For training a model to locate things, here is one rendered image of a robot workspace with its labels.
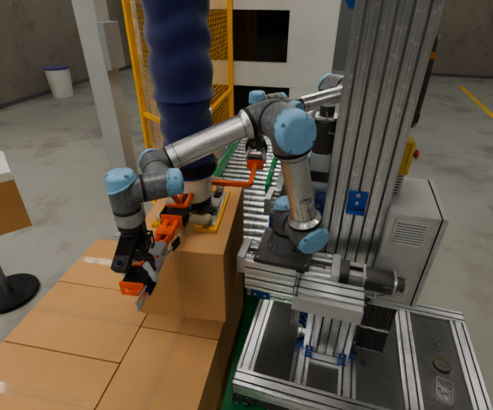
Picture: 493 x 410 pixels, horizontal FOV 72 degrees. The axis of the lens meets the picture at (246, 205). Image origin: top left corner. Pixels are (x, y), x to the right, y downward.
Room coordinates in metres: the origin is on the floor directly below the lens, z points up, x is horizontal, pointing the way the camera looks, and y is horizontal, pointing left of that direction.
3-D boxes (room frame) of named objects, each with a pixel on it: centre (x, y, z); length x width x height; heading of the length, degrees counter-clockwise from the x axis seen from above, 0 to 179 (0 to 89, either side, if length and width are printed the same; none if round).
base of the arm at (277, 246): (1.11, -0.17, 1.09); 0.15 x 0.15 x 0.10
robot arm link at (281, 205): (1.10, -0.17, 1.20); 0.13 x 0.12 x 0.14; 23
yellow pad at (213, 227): (1.33, 0.15, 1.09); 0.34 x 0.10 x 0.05; 173
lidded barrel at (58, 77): (7.63, 4.07, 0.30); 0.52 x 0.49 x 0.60; 72
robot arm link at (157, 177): (0.82, 0.23, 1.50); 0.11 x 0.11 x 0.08; 23
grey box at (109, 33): (2.62, 0.96, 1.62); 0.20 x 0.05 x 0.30; 169
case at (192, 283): (1.34, 0.25, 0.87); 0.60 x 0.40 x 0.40; 173
